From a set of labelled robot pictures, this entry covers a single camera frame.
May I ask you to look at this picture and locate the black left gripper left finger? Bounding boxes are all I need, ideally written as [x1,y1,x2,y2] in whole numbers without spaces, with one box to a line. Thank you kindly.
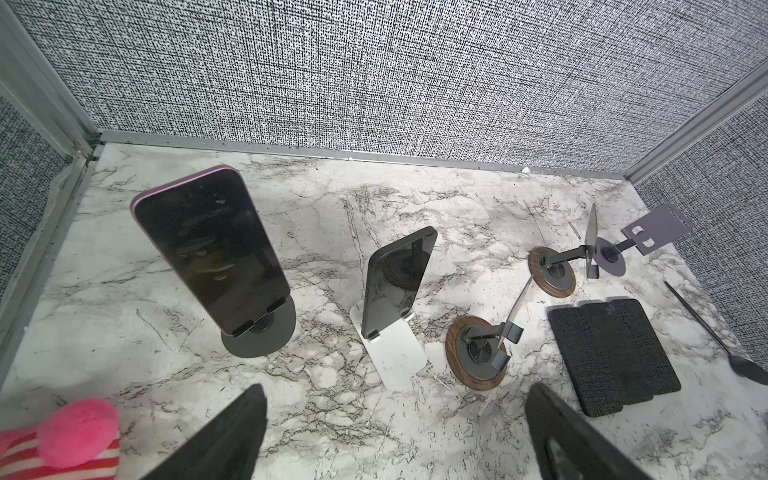
[145,384,268,480]

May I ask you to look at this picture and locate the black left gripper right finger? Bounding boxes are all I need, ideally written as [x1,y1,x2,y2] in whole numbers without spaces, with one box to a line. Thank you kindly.
[525,382,649,479]

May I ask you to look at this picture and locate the black phone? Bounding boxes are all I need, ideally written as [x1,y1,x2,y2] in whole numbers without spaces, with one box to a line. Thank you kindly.
[547,306,624,418]
[361,226,438,340]
[609,298,681,404]
[580,302,653,405]

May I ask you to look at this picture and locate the wooden base stand front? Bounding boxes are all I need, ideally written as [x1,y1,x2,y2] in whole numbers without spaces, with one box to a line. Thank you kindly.
[527,205,599,299]

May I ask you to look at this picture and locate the wooden base stand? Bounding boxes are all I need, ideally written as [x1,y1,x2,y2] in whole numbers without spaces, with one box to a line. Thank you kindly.
[527,205,599,299]
[444,277,533,391]

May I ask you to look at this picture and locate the wooden base stand back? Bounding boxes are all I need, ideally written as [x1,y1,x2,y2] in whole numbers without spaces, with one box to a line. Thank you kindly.
[444,277,533,391]

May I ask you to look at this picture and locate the dark grey round stand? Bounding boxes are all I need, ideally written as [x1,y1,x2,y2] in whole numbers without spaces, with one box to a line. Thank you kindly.
[220,296,296,358]

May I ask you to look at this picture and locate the white phone stand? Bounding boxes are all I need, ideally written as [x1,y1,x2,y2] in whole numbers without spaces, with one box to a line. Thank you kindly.
[350,300,427,391]

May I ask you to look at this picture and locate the far-left phone pink case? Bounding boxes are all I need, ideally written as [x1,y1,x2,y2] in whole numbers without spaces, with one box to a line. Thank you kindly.
[130,165,290,337]

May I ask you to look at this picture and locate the purple round stand right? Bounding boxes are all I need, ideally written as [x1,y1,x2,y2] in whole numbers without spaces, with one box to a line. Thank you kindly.
[594,204,693,277]

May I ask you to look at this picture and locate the pink striped plush toy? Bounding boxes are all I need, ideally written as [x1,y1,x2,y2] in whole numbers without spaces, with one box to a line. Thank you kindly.
[1,399,120,479]

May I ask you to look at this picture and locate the black long-handled spoon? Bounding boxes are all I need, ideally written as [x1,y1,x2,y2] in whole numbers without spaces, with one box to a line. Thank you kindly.
[664,281,768,386]

